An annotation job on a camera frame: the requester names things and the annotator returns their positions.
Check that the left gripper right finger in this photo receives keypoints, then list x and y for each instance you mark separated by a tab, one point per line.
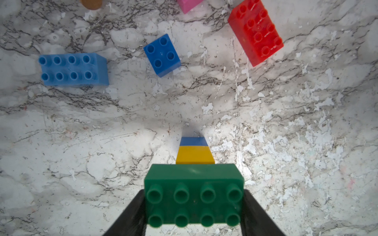
255	221

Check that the green long lego brick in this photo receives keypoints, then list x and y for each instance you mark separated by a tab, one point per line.
184	194

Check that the pink small lego brick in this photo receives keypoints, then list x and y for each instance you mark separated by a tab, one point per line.
187	5

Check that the green toy rake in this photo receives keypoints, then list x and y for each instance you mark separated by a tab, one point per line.
92	4

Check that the red long lego brick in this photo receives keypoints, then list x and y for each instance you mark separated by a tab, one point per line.
255	31

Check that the light blue long lego brick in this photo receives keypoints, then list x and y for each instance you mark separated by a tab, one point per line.
74	69

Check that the yellow small lego brick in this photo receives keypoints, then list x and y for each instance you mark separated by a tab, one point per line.
194	155

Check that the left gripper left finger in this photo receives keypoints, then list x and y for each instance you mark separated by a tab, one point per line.
132	221

